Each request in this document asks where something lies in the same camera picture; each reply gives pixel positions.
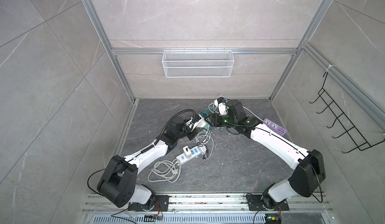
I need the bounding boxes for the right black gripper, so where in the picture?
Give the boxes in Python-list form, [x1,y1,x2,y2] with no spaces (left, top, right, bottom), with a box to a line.
[204,113,238,129]

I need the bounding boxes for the white square charger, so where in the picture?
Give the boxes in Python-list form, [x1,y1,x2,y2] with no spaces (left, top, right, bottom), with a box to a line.
[183,146,194,159]

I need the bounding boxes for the white blue power strip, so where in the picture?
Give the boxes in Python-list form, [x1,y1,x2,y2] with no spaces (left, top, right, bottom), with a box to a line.
[176,146,207,165]

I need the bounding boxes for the white charger adapter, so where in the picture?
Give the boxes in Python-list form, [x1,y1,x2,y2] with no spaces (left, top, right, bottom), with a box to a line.
[200,146,207,154]

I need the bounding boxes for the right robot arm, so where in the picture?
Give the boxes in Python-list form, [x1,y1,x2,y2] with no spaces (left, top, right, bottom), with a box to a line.
[205,97,326,209]

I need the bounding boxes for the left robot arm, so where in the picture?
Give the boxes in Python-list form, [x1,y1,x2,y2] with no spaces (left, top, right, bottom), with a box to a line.
[87,109,205,210]

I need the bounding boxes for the purple power strip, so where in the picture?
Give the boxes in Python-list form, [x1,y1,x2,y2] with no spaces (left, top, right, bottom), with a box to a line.
[263,118,287,137]

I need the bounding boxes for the purple strip white cord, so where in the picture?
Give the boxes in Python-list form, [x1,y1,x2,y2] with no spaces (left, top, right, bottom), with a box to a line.
[209,93,265,122]

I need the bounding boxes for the thin white charger cable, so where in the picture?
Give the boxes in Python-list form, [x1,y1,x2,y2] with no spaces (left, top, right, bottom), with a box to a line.
[195,127,215,160]

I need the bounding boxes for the white power strip cord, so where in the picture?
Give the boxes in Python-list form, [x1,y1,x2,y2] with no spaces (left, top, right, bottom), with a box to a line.
[147,159,181,183]

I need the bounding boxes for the white wire mesh basket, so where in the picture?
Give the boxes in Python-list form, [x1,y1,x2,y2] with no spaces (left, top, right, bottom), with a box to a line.
[162,50,235,78]

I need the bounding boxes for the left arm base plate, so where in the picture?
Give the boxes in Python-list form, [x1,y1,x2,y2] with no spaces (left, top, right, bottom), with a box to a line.
[128,195,170,212]

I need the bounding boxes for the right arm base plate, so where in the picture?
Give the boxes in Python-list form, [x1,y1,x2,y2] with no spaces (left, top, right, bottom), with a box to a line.
[245,193,289,211]

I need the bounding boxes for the black wire hook rack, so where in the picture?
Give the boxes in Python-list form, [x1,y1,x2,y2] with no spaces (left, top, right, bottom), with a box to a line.
[309,72,385,154]

